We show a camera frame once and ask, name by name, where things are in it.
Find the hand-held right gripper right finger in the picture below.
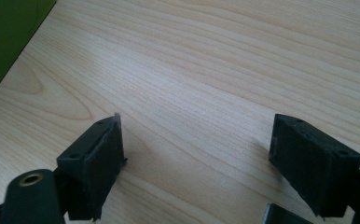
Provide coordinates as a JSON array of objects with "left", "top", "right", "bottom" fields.
[{"left": 268, "top": 113, "right": 360, "bottom": 218}]

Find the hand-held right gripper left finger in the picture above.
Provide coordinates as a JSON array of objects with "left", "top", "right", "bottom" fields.
[{"left": 56, "top": 112, "right": 129, "bottom": 222}]

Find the green cloth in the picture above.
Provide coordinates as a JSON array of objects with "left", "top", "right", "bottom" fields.
[{"left": 0, "top": 0, "right": 59, "bottom": 108}]

